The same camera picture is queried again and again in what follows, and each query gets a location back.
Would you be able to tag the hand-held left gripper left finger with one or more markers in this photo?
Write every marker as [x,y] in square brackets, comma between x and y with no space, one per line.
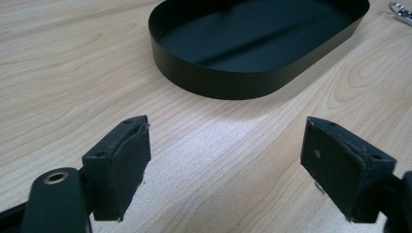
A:
[120,174]

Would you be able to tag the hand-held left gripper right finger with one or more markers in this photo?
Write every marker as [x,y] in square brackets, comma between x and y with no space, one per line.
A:
[343,174]

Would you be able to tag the black oval metal tray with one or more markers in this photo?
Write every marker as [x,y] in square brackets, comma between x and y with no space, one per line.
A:
[256,51]

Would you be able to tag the silver metal clip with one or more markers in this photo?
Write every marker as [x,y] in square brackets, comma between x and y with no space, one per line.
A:
[402,11]

